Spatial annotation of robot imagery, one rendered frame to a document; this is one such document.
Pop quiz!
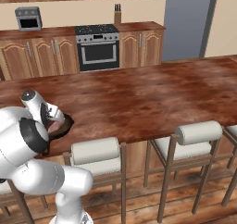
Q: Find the grey toaster oven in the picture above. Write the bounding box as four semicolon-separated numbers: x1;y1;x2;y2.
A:
14;6;44;32

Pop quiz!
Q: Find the black and steel range cooker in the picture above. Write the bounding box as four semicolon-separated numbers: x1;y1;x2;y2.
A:
73;23;121;73

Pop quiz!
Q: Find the wooden knife block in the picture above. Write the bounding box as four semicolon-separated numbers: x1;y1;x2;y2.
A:
113;3;123;26

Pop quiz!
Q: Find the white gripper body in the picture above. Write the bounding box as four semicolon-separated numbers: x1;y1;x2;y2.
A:
49;103;67;122

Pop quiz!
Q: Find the wooden base cupboard run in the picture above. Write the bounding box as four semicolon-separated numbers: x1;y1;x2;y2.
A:
0;27;81;81
116;20;167;69

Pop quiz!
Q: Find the dark round plate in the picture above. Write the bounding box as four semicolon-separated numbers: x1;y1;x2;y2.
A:
46;113;75;141

